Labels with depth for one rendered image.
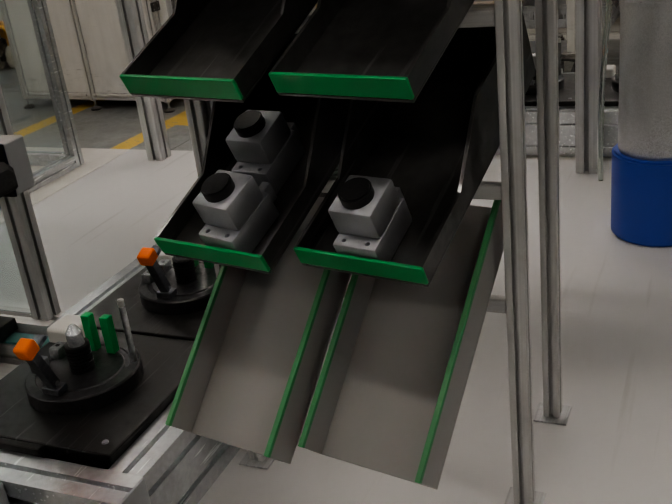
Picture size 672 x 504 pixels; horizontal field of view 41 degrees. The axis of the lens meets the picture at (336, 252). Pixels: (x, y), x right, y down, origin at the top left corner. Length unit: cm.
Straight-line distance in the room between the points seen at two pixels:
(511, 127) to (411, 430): 30
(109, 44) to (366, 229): 579
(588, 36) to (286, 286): 107
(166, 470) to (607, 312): 70
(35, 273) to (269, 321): 47
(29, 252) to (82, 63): 540
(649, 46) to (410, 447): 85
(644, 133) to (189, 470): 91
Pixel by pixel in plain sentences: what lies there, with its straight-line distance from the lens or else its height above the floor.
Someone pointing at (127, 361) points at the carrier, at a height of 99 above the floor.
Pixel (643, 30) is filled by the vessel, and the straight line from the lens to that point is 151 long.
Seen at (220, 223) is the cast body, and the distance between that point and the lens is 84.
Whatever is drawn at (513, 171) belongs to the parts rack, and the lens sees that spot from 84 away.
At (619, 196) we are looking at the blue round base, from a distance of 161.
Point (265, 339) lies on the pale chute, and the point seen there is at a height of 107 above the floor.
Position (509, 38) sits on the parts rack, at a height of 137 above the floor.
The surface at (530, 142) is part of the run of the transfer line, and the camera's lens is 205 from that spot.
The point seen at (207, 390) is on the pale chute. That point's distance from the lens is 98.
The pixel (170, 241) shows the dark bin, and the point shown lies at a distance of 88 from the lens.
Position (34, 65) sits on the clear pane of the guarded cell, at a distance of 240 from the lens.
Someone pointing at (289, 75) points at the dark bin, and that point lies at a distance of 76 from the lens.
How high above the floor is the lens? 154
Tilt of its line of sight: 24 degrees down
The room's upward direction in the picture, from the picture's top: 7 degrees counter-clockwise
